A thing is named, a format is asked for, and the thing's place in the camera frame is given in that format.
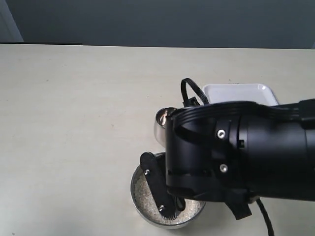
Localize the black flat ribbon cable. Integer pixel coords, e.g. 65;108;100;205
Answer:
168;78;315;123

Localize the white rectangular plastic tray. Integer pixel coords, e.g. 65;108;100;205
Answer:
202;84;278;106

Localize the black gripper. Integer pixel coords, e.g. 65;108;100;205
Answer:
140;108;252;220

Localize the stainless steel cup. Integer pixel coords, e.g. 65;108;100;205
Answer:
154;107;177;147

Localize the steel bowl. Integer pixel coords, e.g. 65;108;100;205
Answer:
130;152;205;229

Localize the grainy beige powder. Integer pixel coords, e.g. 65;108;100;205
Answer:
134;175;205;225

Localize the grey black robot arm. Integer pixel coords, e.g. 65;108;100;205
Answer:
140;99;315;219

